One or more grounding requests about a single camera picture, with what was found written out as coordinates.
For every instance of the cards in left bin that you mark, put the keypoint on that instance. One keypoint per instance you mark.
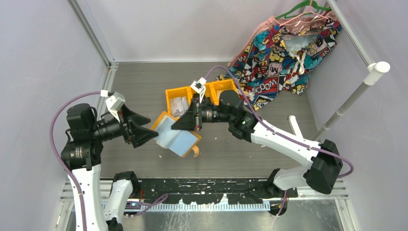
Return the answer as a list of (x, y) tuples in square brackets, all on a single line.
[(178, 106)]

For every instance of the pink hanger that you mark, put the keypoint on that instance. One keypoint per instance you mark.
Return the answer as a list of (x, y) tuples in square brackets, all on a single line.
[(302, 24)]

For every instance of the colourful comic print shorts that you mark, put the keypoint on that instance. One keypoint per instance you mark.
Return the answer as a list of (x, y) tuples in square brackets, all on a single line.
[(272, 62)]

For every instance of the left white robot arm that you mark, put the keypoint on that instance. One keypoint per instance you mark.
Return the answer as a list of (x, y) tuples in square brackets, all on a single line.
[(82, 156)]

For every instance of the right yellow bin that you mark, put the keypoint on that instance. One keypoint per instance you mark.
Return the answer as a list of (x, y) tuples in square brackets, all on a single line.
[(217, 87)]

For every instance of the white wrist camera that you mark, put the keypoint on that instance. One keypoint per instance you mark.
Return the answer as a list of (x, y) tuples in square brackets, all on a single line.
[(114, 102), (199, 87)]

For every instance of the green hanger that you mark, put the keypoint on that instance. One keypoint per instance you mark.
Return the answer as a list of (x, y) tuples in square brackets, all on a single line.
[(307, 7)]

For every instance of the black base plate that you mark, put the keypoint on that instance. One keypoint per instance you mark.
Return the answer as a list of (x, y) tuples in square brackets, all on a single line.
[(208, 195)]

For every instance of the yellow card holder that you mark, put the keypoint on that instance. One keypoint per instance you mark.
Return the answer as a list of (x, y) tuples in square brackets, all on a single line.
[(180, 142)]

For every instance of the left yellow bin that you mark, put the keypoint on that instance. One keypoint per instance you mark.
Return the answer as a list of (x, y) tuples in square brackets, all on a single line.
[(177, 92)]

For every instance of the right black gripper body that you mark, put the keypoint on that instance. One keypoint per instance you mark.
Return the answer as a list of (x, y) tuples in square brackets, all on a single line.
[(206, 114)]

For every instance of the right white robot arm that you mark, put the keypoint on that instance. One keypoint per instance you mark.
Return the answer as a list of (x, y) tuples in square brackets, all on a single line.
[(319, 163)]

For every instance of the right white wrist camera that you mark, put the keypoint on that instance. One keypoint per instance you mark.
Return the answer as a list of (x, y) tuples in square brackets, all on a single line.
[(199, 87)]

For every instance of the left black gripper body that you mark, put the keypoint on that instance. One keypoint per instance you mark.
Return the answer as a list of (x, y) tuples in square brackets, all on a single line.
[(126, 126)]

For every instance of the white clothes rail pole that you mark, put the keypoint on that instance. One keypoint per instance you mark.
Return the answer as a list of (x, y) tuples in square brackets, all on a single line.
[(376, 71)]

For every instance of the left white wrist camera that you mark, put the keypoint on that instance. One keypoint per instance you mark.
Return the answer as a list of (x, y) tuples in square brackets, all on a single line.
[(114, 102)]

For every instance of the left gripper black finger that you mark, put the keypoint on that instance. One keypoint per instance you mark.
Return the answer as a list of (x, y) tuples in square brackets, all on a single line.
[(138, 119), (140, 135)]

